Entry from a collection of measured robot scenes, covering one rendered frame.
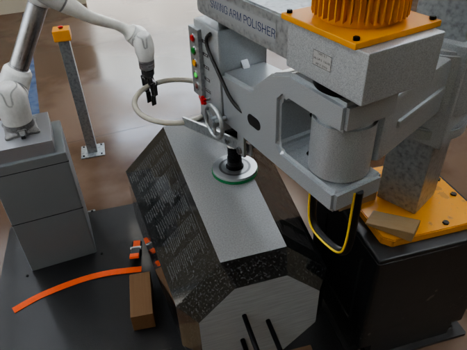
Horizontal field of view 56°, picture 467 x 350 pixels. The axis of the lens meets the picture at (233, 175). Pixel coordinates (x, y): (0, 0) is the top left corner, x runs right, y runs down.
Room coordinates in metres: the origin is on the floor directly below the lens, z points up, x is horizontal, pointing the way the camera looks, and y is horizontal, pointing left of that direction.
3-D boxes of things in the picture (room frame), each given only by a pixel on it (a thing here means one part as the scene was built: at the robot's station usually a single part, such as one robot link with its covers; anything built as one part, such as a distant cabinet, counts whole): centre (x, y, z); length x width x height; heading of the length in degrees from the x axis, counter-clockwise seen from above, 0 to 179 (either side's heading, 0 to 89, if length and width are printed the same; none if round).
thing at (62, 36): (3.26, 1.22, 0.54); 0.20 x 0.20 x 1.09; 14
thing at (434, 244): (1.58, -0.80, 0.37); 0.66 x 0.66 x 0.74; 14
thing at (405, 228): (1.38, -0.67, 0.80); 0.20 x 0.10 x 0.05; 54
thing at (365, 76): (1.40, -0.18, 1.66); 0.96 x 0.25 x 0.17; 29
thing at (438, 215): (1.58, -0.80, 0.76); 0.49 x 0.49 x 0.05; 14
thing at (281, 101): (1.36, -0.19, 1.35); 0.74 x 0.23 x 0.49; 29
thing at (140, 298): (1.59, 0.54, 0.07); 0.30 x 0.12 x 0.12; 11
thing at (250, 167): (1.71, -0.01, 0.89); 0.21 x 0.21 x 0.01
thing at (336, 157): (1.13, -0.33, 1.39); 0.19 x 0.19 x 0.20
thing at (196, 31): (1.71, 0.13, 1.42); 0.08 x 0.03 x 0.28; 29
